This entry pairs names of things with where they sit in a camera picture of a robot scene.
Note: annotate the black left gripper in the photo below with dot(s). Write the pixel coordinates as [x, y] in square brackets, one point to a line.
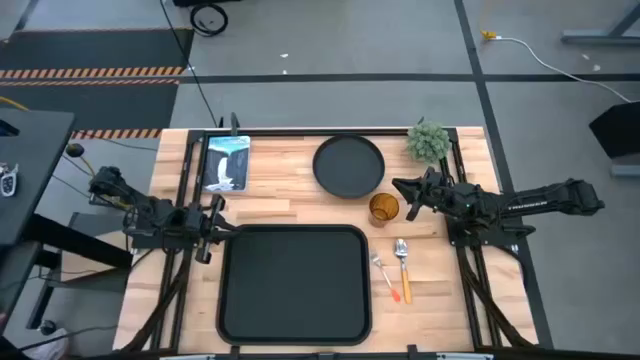
[210, 227]

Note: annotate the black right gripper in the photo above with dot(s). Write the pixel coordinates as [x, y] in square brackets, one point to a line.
[436, 192]

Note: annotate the amber ribbed glass cup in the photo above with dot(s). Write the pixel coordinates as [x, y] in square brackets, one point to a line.
[384, 209]

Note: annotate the black round plate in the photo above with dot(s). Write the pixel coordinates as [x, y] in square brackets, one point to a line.
[348, 166]

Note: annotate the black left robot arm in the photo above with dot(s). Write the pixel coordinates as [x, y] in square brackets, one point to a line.
[150, 212]

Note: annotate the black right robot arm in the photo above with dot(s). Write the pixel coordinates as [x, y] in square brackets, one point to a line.
[540, 200]

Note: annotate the black rectangular tray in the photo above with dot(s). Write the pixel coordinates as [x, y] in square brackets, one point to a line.
[295, 285]

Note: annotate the small green potted plant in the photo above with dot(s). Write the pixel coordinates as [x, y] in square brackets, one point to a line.
[428, 142]

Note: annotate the blue picture card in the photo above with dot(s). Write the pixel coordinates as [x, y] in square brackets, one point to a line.
[226, 164]

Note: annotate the yellow plug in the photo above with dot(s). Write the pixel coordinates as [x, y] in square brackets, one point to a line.
[488, 35]

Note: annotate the black mat with hazard stripes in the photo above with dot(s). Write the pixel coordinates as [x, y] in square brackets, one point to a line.
[95, 50]
[90, 105]

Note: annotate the black caster wheel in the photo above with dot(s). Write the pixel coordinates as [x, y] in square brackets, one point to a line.
[48, 327]

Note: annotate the black side desk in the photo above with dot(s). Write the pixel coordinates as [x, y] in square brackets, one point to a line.
[30, 165]

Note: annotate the black box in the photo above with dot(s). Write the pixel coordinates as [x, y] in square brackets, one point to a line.
[617, 130]

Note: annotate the white key fob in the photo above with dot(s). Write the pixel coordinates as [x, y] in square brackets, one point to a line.
[8, 181]

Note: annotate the grey table leg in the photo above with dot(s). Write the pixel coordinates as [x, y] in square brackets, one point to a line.
[600, 36]

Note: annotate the black clamp post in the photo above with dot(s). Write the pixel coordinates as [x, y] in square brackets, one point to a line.
[234, 122]

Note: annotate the black aluminium table frame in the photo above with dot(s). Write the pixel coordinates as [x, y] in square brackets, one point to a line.
[325, 132]

